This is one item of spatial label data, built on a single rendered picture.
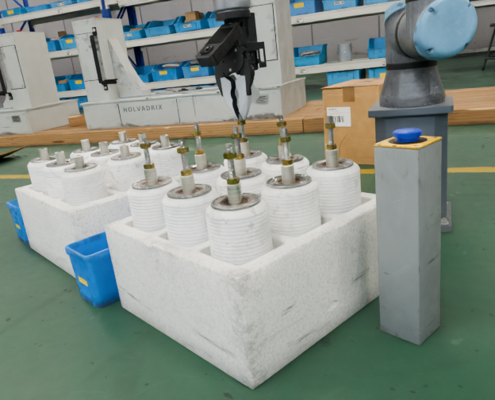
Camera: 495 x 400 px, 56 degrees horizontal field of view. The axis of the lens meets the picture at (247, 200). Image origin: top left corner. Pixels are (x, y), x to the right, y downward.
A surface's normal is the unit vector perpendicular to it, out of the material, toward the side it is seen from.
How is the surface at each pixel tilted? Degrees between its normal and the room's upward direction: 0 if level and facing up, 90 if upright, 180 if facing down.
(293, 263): 90
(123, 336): 0
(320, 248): 90
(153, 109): 90
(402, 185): 90
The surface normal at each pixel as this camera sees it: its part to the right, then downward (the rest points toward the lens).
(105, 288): 0.68, 0.18
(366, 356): -0.11, -0.95
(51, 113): 0.92, 0.00
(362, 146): -0.61, 0.29
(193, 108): -0.36, 0.32
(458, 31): 0.06, 0.41
